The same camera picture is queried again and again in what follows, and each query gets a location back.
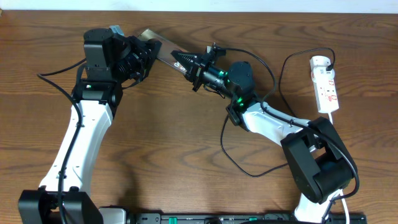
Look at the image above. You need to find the white USB charger plug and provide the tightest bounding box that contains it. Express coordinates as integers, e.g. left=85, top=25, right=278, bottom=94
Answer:
left=310, top=55, right=333, bottom=71

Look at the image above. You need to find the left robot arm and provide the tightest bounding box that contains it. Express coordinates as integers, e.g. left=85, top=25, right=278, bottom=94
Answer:
left=18, top=26, right=162, bottom=223

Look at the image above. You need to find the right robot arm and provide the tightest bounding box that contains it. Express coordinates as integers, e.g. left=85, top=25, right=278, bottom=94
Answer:
left=171, top=47, right=359, bottom=223

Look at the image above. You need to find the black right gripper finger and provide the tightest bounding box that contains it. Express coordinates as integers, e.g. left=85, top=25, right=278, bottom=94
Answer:
left=185, top=70, right=198, bottom=83
left=171, top=50, right=198, bottom=70

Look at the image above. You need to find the white power strip cord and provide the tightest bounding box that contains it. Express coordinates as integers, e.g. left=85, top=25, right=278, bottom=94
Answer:
left=327, top=112, right=351, bottom=224

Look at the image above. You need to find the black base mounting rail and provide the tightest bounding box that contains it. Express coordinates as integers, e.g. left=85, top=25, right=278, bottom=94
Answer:
left=99, top=207, right=367, bottom=224

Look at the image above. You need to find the black left camera cable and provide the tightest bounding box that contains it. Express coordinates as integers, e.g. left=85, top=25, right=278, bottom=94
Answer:
left=36, top=57, right=88, bottom=224

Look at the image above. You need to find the white power strip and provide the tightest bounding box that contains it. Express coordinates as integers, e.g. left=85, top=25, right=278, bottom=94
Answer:
left=311, top=67, right=339, bottom=114

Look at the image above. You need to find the black camera cable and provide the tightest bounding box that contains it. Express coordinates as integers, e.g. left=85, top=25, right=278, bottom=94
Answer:
left=214, top=46, right=361, bottom=224
left=36, top=57, right=88, bottom=224

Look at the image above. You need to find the black right camera cable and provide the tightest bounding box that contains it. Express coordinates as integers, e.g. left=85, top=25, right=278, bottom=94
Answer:
left=214, top=46, right=361, bottom=224

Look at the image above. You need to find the black USB charging cable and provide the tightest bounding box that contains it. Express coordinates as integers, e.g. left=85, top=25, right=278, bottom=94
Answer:
left=220, top=47, right=336, bottom=179

